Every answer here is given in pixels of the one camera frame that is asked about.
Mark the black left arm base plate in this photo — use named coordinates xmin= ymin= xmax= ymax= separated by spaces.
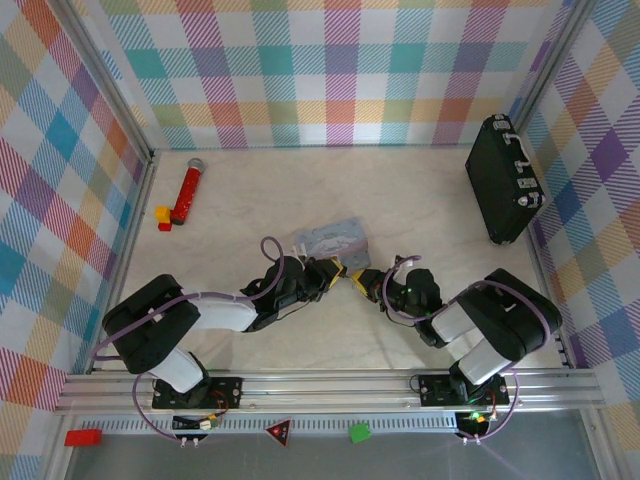
xmin=151 ymin=375 xmax=245 ymax=411

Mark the red toy brick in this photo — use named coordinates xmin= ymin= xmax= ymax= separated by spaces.
xmin=64 ymin=428 xmax=102 ymax=446

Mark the white slotted cable duct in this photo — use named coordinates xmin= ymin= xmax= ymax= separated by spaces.
xmin=82 ymin=414 xmax=459 ymax=432

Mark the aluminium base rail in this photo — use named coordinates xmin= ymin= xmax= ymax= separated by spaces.
xmin=53 ymin=368 xmax=607 ymax=414

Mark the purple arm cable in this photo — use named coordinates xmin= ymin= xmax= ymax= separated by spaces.
xmin=384 ymin=255 xmax=551 ymax=444
xmin=89 ymin=235 xmax=287 ymax=442

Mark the red triangle warning sign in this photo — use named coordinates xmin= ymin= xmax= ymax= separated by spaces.
xmin=264 ymin=418 xmax=292 ymax=448

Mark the black briefcase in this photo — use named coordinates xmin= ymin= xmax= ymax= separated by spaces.
xmin=464 ymin=113 xmax=547 ymax=246

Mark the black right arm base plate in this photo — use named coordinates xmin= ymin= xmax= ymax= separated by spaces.
xmin=417 ymin=373 xmax=511 ymax=407

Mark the light blue zip pouch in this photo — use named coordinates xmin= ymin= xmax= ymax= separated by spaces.
xmin=291 ymin=216 xmax=372 ymax=271

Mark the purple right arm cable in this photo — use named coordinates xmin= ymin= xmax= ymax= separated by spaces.
xmin=384 ymin=255 xmax=551 ymax=444

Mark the aluminium frame post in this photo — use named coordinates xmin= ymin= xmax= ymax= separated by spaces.
xmin=509 ymin=0 xmax=599 ymax=131
xmin=52 ymin=0 xmax=156 ymax=161

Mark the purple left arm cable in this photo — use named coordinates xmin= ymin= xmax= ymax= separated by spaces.
xmin=89 ymin=235 xmax=287 ymax=442

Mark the red glitter toy microphone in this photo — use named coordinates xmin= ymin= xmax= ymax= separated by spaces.
xmin=172 ymin=157 xmax=206 ymax=225

